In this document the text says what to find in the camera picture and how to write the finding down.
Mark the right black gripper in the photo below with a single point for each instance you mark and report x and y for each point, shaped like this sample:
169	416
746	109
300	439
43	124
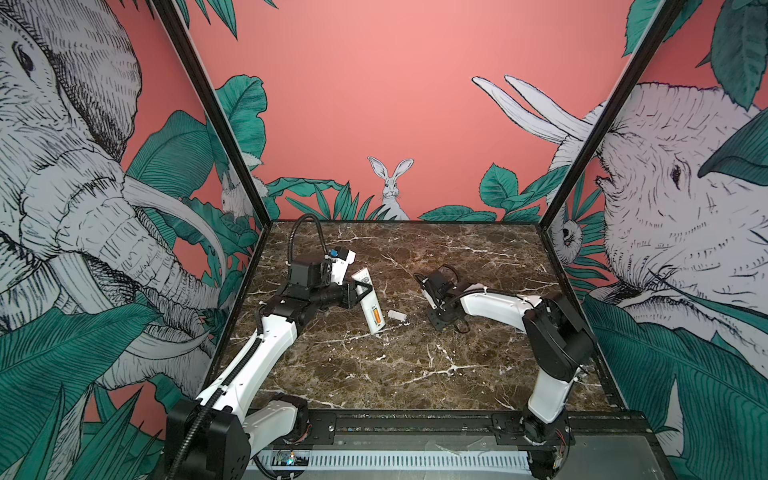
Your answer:
435	321

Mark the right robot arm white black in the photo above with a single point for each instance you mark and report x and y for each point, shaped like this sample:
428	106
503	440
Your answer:
558	335

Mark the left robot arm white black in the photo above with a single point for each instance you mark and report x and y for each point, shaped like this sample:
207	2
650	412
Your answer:
215	436

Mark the white slotted cable duct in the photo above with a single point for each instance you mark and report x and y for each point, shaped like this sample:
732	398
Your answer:
336	460

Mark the white battery cover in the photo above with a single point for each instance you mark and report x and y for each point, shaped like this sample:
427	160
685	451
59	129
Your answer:
397	316

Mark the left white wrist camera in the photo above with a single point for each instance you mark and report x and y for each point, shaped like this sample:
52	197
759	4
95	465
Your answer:
340	259

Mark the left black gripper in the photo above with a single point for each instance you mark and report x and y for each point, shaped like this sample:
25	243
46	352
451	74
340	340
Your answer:
349	294

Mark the right black frame post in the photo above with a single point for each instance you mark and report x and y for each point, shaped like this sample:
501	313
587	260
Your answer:
652	38

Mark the left black frame post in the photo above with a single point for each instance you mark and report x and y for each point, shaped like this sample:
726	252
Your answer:
172	21

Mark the white remote control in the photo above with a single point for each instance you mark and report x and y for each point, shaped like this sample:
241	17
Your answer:
370	302

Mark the black frame post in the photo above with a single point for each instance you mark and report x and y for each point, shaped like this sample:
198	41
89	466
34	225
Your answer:
172	21
652	38

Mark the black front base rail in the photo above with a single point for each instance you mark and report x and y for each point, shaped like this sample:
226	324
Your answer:
504	427

